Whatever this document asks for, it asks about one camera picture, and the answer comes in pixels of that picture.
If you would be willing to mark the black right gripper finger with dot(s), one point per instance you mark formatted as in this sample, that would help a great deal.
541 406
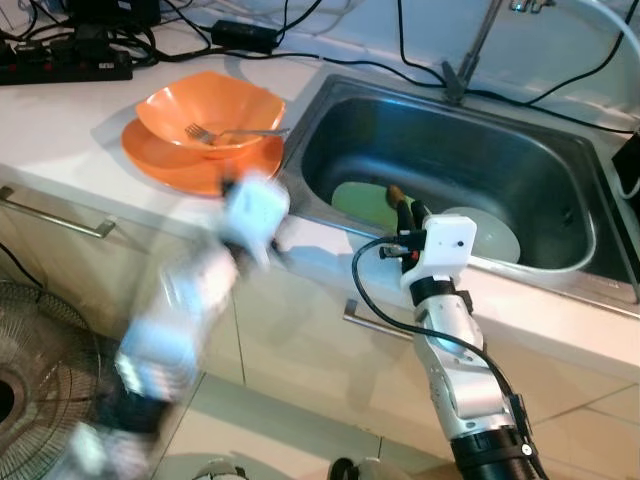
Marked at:
402 212
422 215

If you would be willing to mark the orange plastic bowl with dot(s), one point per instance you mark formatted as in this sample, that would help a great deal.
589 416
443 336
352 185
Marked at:
200 100

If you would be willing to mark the orange plastic plate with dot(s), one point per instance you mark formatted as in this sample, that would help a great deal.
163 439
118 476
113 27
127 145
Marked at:
160 168

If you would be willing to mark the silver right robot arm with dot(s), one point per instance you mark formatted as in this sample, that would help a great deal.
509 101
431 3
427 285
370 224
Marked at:
460 370

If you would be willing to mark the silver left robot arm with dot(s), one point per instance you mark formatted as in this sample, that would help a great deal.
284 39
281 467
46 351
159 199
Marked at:
170 340

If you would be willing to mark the white bowl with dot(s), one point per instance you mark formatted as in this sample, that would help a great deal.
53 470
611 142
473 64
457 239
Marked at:
490 238

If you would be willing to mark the stainless steel sink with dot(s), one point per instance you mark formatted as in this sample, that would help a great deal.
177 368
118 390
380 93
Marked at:
470 150

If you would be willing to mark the metal faucet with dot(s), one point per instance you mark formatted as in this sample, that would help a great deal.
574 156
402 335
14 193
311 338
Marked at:
470 50

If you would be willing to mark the metal fork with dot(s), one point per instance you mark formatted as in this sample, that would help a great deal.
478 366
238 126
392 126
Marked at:
245 132

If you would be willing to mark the black box appliance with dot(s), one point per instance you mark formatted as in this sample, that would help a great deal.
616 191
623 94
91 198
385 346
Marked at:
628 165

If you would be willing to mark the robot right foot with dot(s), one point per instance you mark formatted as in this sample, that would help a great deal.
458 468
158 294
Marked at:
358 470

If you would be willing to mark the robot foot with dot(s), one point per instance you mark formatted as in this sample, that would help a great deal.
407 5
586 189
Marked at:
220 470
358 470

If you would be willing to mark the small black power brick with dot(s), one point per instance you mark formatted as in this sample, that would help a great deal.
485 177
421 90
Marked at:
245 37

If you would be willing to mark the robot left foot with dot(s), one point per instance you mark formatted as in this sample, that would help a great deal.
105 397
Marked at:
220 470

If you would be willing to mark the black power strip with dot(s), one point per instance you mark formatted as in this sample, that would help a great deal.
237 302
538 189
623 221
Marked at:
60 62

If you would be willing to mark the grey floor fan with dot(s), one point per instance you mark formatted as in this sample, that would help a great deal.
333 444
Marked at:
40 380

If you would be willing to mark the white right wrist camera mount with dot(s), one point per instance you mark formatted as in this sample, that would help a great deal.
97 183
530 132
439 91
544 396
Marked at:
442 250

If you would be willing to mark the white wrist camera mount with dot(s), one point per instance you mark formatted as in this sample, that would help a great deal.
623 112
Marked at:
442 250
255 210

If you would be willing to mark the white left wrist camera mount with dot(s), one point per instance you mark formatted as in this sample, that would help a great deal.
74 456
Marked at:
255 210

